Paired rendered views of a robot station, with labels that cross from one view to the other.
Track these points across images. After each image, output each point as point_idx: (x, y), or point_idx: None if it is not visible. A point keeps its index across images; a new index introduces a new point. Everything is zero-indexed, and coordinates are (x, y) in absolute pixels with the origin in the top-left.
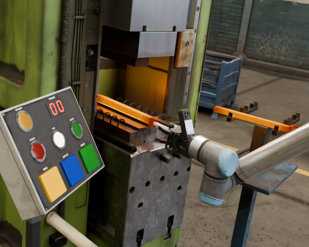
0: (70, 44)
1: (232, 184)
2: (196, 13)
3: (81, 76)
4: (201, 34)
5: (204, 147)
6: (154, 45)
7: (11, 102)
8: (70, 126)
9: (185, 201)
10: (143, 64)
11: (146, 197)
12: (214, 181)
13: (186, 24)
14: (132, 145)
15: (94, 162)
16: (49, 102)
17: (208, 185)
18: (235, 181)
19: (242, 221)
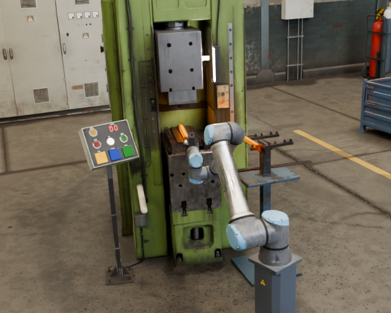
0: (139, 99)
1: (208, 174)
2: (230, 74)
3: (148, 113)
4: (239, 86)
5: (188, 151)
6: (179, 97)
7: None
8: (120, 136)
9: (220, 191)
10: (185, 107)
11: (184, 182)
12: (190, 169)
13: (217, 82)
14: (169, 151)
15: (130, 153)
16: (109, 125)
17: (188, 171)
18: (211, 173)
19: (261, 211)
